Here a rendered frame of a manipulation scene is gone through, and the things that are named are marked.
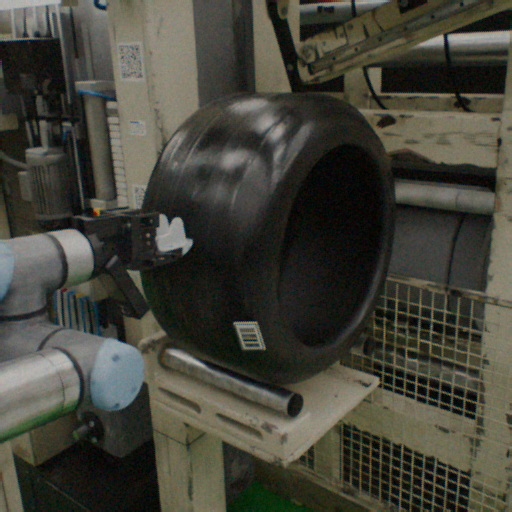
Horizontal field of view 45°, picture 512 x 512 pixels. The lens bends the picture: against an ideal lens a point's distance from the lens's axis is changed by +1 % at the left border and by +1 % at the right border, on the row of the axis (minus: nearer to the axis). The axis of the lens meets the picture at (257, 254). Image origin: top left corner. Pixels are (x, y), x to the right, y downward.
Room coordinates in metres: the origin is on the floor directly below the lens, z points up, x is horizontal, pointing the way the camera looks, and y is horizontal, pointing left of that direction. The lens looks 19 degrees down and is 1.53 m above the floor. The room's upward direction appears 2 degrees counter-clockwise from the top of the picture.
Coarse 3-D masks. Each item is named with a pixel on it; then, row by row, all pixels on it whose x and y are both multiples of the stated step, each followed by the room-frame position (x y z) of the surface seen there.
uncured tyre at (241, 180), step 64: (192, 128) 1.09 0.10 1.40; (256, 128) 1.01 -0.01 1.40; (320, 128) 1.04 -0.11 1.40; (192, 192) 0.98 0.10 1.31; (256, 192) 0.93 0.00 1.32; (320, 192) 1.41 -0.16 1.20; (384, 192) 1.22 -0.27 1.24; (192, 256) 0.93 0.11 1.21; (256, 256) 0.90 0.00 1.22; (320, 256) 1.38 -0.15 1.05; (384, 256) 1.22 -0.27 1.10; (192, 320) 0.95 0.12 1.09; (256, 320) 0.90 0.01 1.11; (320, 320) 1.25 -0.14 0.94
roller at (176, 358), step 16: (176, 352) 1.16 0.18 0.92; (176, 368) 1.14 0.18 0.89; (192, 368) 1.11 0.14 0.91; (208, 368) 1.09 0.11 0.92; (224, 368) 1.08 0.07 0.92; (224, 384) 1.06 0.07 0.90; (240, 384) 1.03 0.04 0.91; (256, 384) 1.02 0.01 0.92; (272, 384) 1.01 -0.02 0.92; (256, 400) 1.01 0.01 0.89; (272, 400) 0.98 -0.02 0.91; (288, 400) 0.97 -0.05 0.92
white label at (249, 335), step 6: (234, 324) 0.89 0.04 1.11; (240, 324) 0.89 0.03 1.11; (246, 324) 0.89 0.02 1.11; (252, 324) 0.88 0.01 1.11; (240, 330) 0.90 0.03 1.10; (246, 330) 0.89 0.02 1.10; (252, 330) 0.89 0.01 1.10; (258, 330) 0.89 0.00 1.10; (240, 336) 0.90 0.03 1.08; (246, 336) 0.90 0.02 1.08; (252, 336) 0.89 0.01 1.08; (258, 336) 0.89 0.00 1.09; (240, 342) 0.90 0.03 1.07; (246, 342) 0.90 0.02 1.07; (252, 342) 0.90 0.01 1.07; (258, 342) 0.89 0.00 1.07; (246, 348) 0.91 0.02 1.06; (252, 348) 0.90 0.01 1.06; (258, 348) 0.90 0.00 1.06; (264, 348) 0.90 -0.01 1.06
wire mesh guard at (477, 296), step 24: (432, 288) 1.29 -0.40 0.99; (456, 288) 1.26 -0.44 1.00; (384, 312) 1.37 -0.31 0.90; (408, 312) 1.34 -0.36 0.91; (432, 312) 1.30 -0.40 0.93; (384, 336) 1.37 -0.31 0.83; (456, 336) 1.26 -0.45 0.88; (456, 384) 1.26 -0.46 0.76; (504, 408) 1.18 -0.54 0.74; (432, 432) 1.29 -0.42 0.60; (360, 480) 1.41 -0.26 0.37; (504, 480) 1.18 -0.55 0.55; (384, 504) 1.37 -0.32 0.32; (456, 504) 1.24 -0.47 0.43
